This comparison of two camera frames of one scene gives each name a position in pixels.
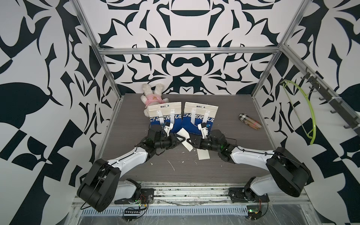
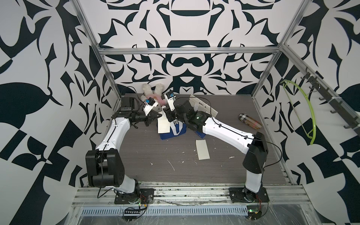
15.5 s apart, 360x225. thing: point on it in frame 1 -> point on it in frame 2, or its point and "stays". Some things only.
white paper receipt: (183, 132) -> (163, 124)
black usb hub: (131, 212) stays
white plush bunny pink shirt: (151, 98) stays
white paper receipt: (203, 154) stays
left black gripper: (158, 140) -> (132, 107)
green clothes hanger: (313, 109) stays
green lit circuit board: (254, 212) stays
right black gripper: (198, 141) -> (168, 113)
